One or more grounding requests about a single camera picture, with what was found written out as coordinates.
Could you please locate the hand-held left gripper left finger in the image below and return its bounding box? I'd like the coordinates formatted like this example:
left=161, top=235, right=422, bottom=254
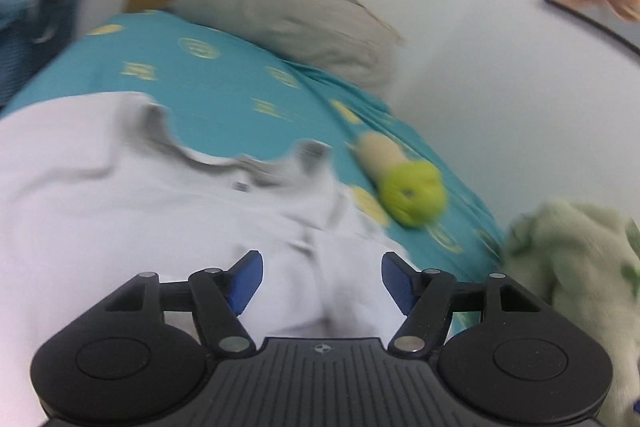
left=102, top=249, right=264, bottom=356

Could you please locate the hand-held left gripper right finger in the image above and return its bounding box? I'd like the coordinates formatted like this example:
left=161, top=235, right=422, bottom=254
left=381, top=251, right=543, bottom=358

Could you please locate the white shirt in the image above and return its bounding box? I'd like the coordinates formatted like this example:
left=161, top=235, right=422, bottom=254
left=0, top=92, right=416, bottom=427

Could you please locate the green plush toy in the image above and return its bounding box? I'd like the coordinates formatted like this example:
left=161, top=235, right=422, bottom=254
left=352, top=132, right=447, bottom=229

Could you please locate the green fleece lion-print blanket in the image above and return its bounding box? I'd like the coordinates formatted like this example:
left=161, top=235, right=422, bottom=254
left=502, top=201, right=640, bottom=427

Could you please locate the bed with teal printed sheet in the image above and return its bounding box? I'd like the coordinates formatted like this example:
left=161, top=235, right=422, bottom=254
left=0, top=9, right=506, bottom=333

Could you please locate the grey pillow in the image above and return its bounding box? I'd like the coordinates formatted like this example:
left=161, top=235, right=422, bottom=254
left=170, top=0, right=406, bottom=95

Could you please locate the blue covered chair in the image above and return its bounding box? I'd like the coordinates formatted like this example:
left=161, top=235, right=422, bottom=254
left=0, top=0, right=121, bottom=108

